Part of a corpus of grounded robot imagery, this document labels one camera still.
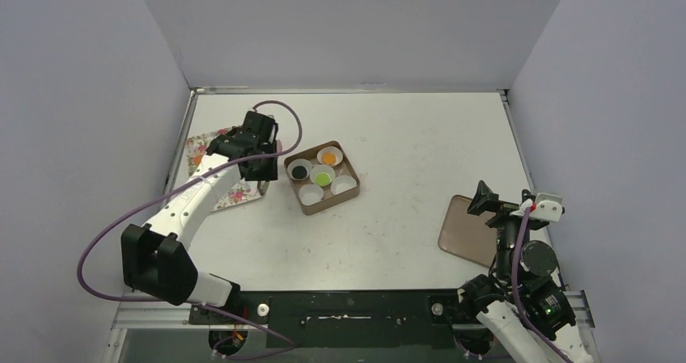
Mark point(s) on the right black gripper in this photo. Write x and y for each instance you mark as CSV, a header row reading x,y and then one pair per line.
x,y
503,208

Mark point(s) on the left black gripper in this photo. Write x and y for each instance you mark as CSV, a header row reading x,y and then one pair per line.
x,y
268,174

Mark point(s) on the black round cookie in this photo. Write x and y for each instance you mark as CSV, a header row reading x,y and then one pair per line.
x,y
299,172

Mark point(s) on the green round cookie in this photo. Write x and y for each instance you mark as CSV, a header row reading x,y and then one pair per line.
x,y
322,179

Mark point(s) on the orange round cookie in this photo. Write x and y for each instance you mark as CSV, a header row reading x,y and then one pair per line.
x,y
329,159

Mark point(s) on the pink cat paw tongs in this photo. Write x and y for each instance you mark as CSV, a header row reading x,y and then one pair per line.
x,y
263,186

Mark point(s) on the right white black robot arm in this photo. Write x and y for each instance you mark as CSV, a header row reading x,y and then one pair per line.
x,y
517,302

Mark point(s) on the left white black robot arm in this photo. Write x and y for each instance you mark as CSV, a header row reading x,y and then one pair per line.
x,y
155,257

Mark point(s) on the white paper cup left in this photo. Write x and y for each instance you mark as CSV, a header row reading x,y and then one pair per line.
x,y
296,162

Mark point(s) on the white paper cup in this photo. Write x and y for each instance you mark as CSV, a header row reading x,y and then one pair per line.
x,y
333,149
296,162
310,194
322,168
343,183

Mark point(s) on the brown box lid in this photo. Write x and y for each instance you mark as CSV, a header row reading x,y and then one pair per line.
x,y
467,236

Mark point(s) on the white paper cup front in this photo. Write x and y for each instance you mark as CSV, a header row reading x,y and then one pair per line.
x,y
310,194

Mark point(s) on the white paper cup centre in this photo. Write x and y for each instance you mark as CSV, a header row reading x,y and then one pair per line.
x,y
322,168

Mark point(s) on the white paper cup back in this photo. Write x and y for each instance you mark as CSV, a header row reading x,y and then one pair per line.
x,y
333,149

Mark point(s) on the floral cookie tray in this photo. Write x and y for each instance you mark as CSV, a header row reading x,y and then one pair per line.
x,y
242,193

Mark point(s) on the white paper cup right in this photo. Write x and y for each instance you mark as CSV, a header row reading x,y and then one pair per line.
x,y
343,183

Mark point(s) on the brown square cookie box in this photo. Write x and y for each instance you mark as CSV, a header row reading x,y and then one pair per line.
x,y
329,201

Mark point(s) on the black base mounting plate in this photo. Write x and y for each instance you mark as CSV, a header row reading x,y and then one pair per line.
x,y
354,319

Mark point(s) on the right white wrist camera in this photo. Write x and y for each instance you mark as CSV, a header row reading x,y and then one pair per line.
x,y
545,207

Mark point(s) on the aluminium frame rail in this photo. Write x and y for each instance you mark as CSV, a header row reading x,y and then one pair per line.
x,y
161,315

